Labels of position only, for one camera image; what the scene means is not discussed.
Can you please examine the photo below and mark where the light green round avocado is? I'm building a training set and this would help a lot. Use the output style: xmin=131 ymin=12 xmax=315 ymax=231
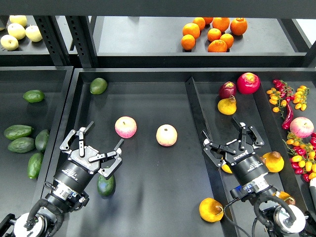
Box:
xmin=89 ymin=78 xmax=108 ymax=95

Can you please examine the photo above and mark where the black left tray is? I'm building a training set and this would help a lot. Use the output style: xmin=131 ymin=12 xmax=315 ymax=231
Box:
xmin=0 ymin=66 xmax=73 ymax=219

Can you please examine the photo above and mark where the lower cherry tomato bunch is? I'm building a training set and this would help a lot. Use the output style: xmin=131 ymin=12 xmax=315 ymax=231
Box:
xmin=284 ymin=132 xmax=316 ymax=183

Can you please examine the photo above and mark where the pale yellow apple right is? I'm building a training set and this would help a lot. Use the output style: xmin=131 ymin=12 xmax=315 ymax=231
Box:
xmin=25 ymin=25 xmax=42 ymax=42

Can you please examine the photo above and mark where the yellow pear under gripper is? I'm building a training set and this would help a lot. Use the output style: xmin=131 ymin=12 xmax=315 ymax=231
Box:
xmin=221 ymin=158 xmax=233 ymax=174

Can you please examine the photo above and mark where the dark avocado left top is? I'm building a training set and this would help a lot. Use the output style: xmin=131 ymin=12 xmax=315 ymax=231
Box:
xmin=4 ymin=124 xmax=33 ymax=140

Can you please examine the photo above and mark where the orange left upper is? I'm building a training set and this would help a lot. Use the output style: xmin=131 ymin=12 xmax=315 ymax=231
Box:
xmin=182 ymin=23 xmax=200 ymax=39

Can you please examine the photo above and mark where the upper cherry tomato bunch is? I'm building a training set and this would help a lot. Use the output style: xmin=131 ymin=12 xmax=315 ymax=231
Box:
xmin=266 ymin=79 xmax=310 ymax=119

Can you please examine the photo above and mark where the green avocado lower left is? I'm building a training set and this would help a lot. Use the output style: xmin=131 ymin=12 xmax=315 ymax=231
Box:
xmin=27 ymin=153 xmax=44 ymax=179

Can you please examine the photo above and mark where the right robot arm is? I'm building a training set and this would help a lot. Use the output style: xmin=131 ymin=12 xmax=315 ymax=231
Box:
xmin=201 ymin=118 xmax=316 ymax=237

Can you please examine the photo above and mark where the dark avocado left middle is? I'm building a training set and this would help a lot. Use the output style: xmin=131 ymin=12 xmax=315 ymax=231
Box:
xmin=7 ymin=137 xmax=35 ymax=153

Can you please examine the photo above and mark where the dark green avocado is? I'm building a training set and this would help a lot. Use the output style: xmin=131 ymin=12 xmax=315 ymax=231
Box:
xmin=97 ymin=174 xmax=116 ymax=197

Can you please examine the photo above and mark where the pink red apple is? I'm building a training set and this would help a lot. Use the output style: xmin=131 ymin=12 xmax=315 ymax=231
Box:
xmin=115 ymin=116 xmax=137 ymax=138

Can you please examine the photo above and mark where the dark red apple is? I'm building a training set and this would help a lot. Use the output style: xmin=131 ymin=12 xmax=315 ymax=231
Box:
xmin=219 ymin=81 xmax=237 ymax=99

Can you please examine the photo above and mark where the orange top centre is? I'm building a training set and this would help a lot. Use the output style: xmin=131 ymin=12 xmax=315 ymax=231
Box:
xmin=212 ymin=17 xmax=230 ymax=32

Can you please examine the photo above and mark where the pale pink apple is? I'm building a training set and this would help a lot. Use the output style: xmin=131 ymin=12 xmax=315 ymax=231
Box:
xmin=156 ymin=124 xmax=178 ymax=147

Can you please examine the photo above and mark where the pale yellow apple front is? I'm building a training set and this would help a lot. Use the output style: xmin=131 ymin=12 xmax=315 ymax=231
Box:
xmin=0 ymin=35 xmax=19 ymax=51

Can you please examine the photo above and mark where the bright red apple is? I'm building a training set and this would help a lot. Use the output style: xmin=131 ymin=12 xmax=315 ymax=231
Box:
xmin=237 ymin=73 xmax=261 ymax=94

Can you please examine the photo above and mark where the black centre tray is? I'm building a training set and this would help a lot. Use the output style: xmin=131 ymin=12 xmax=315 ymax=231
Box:
xmin=29 ymin=67 xmax=316 ymax=237

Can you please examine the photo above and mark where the black perforated shelf post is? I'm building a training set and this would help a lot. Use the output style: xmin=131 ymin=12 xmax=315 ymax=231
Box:
xmin=66 ymin=15 xmax=99 ymax=68

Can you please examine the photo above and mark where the orange top right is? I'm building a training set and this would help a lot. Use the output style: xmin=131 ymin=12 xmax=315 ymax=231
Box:
xmin=230 ymin=18 xmax=248 ymax=36

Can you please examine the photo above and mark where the pink apple right side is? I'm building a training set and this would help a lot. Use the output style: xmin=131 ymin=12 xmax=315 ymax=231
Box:
xmin=290 ymin=117 xmax=314 ymax=138

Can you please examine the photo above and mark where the red chili pepper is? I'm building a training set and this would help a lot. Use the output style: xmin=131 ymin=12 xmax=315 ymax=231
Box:
xmin=281 ymin=104 xmax=294 ymax=130

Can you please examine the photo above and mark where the dark avocado upright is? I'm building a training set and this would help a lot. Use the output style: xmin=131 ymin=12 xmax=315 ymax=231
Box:
xmin=35 ymin=129 xmax=49 ymax=152

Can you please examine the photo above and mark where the orange front centre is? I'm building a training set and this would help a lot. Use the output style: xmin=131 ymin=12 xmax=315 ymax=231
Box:
xmin=207 ymin=39 xmax=228 ymax=52

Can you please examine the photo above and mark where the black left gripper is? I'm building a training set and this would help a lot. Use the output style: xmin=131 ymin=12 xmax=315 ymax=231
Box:
xmin=54 ymin=121 xmax=124 ymax=191

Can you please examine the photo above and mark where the black tray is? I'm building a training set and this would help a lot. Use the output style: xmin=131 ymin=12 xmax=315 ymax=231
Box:
xmin=29 ymin=67 xmax=316 ymax=237
xmin=0 ymin=66 xmax=73 ymax=219

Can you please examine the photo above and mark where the orange right of middle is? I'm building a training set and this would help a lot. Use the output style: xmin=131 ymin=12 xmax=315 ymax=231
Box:
xmin=220 ymin=34 xmax=234 ymax=49

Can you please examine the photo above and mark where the cherry tomato bunch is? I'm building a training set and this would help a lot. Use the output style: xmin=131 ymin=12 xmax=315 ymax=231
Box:
xmin=284 ymin=132 xmax=316 ymax=183
xmin=266 ymin=79 xmax=310 ymax=119

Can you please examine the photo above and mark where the black tray divider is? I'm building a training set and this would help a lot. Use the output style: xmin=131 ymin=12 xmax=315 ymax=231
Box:
xmin=185 ymin=77 xmax=240 ymax=237

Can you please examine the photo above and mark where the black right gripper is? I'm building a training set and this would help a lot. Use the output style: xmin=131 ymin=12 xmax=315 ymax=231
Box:
xmin=201 ymin=116 xmax=269 ymax=185

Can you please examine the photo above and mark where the yellow pear brown top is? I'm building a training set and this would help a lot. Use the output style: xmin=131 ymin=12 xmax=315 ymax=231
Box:
xmin=261 ymin=151 xmax=284 ymax=173

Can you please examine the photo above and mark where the green avocado upper left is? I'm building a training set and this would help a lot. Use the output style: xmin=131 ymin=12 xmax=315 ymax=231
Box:
xmin=23 ymin=89 xmax=45 ymax=103

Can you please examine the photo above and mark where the orange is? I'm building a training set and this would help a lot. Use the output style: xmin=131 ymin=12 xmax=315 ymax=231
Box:
xmin=181 ymin=34 xmax=196 ymax=50
xmin=220 ymin=34 xmax=234 ymax=49
xmin=182 ymin=23 xmax=200 ymax=39
xmin=212 ymin=17 xmax=230 ymax=32
xmin=207 ymin=39 xmax=228 ymax=52
xmin=207 ymin=28 xmax=222 ymax=42
xmin=230 ymin=18 xmax=248 ymax=36

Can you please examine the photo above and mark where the orange top left partly hidden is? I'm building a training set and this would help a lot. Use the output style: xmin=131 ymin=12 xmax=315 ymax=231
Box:
xmin=192 ymin=17 xmax=205 ymax=31

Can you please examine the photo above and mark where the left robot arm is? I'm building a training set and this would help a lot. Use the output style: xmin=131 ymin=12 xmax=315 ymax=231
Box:
xmin=0 ymin=122 xmax=124 ymax=237

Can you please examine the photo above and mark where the orange far left bottom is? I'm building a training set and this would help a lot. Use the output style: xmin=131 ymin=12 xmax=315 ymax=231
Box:
xmin=181 ymin=34 xmax=196 ymax=50

